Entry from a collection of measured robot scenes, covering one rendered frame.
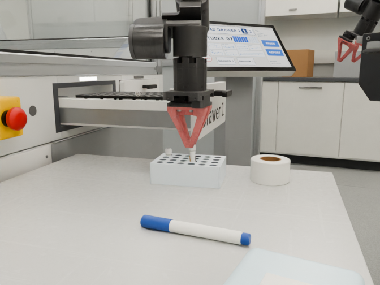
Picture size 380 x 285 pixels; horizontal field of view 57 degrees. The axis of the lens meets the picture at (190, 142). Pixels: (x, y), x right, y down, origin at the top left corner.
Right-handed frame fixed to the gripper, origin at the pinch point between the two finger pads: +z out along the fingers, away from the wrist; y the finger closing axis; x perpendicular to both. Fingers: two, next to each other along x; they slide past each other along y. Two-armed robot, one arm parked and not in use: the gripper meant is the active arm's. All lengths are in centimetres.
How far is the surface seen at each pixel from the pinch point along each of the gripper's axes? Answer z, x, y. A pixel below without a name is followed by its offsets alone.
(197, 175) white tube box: 5.0, 2.2, 3.0
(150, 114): -3.2, -11.9, -11.0
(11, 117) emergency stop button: -4.7, -27.8, 10.6
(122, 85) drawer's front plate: -8, -33, -41
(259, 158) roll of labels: 3.2, 11.8, -4.7
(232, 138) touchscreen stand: 22, -10, -115
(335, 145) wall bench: 61, 65, -309
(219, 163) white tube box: 3.4, 5.3, 0.0
